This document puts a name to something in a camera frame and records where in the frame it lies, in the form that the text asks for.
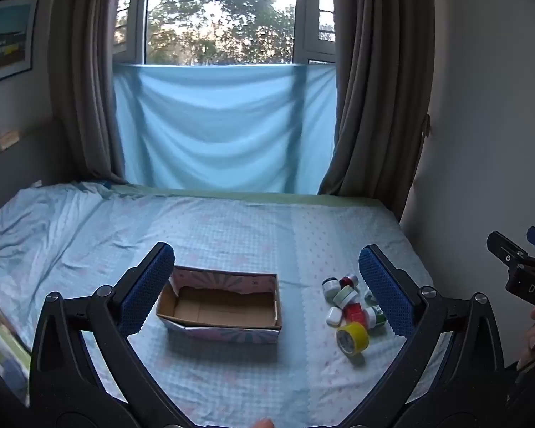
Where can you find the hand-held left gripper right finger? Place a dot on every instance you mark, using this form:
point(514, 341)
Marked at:
point(385, 290)

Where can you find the curtain tieback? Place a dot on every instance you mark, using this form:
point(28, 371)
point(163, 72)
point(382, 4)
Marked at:
point(426, 125)

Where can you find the light blue patterned bedsheet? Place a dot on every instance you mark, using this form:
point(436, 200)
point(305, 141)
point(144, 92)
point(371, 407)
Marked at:
point(232, 236)

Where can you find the small green white bottle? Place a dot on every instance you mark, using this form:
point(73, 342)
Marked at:
point(374, 316)

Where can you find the cardboard box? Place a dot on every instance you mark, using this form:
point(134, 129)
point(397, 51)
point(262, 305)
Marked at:
point(218, 307)

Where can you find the black lid white jar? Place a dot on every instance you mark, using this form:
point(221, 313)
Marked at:
point(329, 287)

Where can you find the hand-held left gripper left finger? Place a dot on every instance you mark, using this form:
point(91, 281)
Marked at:
point(149, 285)

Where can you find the grey brown curtain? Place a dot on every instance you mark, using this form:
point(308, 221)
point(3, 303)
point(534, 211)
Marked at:
point(89, 76)
point(374, 98)

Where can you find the green striped cloth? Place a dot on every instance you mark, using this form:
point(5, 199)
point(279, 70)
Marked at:
point(9, 343)

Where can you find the light green lid jar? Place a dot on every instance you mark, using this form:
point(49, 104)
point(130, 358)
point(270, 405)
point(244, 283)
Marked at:
point(345, 296)

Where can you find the light blue hanging cloth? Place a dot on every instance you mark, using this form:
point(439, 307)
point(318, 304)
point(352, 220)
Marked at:
point(218, 129)

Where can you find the window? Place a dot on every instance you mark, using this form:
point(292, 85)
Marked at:
point(218, 13)

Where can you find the yellow tape roll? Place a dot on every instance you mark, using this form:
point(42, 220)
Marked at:
point(352, 339)

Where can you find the wall poster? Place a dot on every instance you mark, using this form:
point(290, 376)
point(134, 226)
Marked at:
point(9, 40)

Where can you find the dark red lid jar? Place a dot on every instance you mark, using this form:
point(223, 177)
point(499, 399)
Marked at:
point(349, 281)

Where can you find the red packet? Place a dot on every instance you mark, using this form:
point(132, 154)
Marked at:
point(353, 313)

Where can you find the person's right hand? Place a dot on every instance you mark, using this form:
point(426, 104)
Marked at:
point(533, 343)

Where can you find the white earbud case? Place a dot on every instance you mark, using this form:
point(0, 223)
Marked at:
point(333, 316)

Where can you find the grey headboard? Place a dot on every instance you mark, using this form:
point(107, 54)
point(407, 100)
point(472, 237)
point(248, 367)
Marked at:
point(26, 165)

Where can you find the small beige object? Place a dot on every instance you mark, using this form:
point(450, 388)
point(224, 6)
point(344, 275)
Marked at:
point(8, 139)

